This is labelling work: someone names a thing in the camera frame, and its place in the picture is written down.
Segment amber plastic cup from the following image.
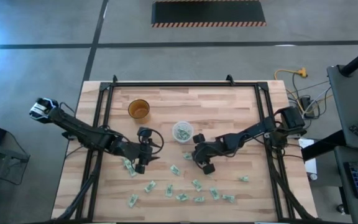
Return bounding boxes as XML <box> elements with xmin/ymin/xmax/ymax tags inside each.
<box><xmin>127</xmin><ymin>98</ymin><xmax>151</xmax><ymax>120</ymax></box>

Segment black left camera cable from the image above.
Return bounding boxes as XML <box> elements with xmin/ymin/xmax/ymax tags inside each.
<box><xmin>141</xmin><ymin>128</ymin><xmax>165</xmax><ymax>156</ymax></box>

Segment black hazard-striped floor mat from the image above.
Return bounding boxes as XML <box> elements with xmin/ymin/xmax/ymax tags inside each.
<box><xmin>150</xmin><ymin>0</ymin><xmax>267</xmax><ymax>28</ymax></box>

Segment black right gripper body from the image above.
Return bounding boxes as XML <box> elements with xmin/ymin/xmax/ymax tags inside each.
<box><xmin>193</xmin><ymin>133</ymin><xmax>230</xmax><ymax>175</ymax></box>

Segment black desk crossbar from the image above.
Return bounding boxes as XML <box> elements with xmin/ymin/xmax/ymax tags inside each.
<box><xmin>301</xmin><ymin>129</ymin><xmax>347</xmax><ymax>162</ymax></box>

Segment clear plastic container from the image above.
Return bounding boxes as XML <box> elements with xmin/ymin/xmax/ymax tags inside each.
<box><xmin>172</xmin><ymin>120</ymin><xmax>195</xmax><ymax>144</ymax></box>

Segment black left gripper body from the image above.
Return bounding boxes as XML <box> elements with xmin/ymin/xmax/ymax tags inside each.
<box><xmin>126</xmin><ymin>126</ymin><xmax>154</xmax><ymax>175</ymax></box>

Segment white paper sheet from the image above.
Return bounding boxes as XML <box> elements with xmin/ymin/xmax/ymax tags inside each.
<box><xmin>297</xmin><ymin>136</ymin><xmax>318</xmax><ymax>175</ymax></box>

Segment black aluminium table frame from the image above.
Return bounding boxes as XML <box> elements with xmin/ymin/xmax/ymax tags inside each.
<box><xmin>54</xmin><ymin>74</ymin><xmax>315</xmax><ymax>224</ymax></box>

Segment black power strip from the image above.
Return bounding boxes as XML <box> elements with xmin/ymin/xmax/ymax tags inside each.
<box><xmin>300</xmin><ymin>95</ymin><xmax>316</xmax><ymax>118</ymax></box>

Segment yellow extension cord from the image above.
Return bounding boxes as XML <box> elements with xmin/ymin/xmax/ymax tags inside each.
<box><xmin>273</xmin><ymin>67</ymin><xmax>309</xmax><ymax>111</ymax></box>

